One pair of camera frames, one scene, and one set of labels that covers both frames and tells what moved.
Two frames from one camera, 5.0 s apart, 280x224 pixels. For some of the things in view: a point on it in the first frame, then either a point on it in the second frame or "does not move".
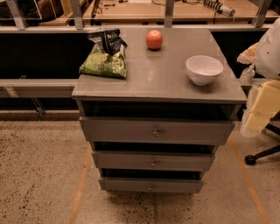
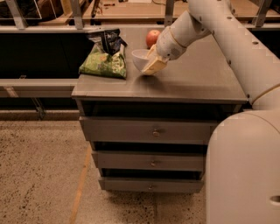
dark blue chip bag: [109, 38] does not move
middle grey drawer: [152, 161] does not move
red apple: [154, 39] does not move
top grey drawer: [153, 130] does not move
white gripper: [269, 55] → [170, 44]
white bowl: [203, 68] → [139, 58]
